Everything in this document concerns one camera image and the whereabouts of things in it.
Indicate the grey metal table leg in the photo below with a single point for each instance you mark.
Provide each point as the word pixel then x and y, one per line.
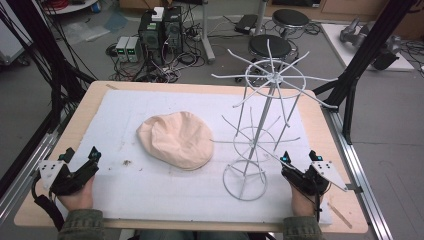
pixel 207 36

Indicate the peach cloth hat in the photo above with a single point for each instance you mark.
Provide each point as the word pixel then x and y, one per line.
pixel 176 140

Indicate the black computer tower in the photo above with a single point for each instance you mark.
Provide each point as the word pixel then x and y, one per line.
pixel 151 36
pixel 173 31

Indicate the black round stool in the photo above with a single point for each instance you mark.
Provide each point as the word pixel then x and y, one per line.
pixel 270 46
pixel 290 17

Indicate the wooden stick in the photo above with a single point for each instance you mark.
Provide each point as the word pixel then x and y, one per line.
pixel 340 215

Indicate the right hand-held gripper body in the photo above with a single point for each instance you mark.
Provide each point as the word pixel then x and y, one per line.
pixel 305 181

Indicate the person's right hand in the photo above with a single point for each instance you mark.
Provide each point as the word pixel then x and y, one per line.
pixel 301 203

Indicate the white foam mat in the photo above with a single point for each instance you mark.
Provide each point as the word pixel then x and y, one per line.
pixel 150 193

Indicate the grey power supply unit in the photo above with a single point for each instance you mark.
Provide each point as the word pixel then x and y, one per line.
pixel 121 49
pixel 133 49

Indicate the clear plastic sheet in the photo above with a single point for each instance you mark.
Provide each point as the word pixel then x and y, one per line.
pixel 85 31

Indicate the white box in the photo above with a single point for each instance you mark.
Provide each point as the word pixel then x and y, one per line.
pixel 157 14

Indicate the white round table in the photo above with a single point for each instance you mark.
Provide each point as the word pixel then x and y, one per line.
pixel 71 6

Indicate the aluminium rail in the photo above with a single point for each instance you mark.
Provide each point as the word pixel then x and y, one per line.
pixel 23 173
pixel 360 173

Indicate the person's left hand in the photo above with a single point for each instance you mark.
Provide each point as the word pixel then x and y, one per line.
pixel 80 198

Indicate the black frame stand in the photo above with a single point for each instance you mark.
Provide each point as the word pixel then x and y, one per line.
pixel 361 63
pixel 50 56

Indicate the white platform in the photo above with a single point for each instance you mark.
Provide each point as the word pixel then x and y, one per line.
pixel 336 43

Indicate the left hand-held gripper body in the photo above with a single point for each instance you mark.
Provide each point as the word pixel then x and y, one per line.
pixel 75 178

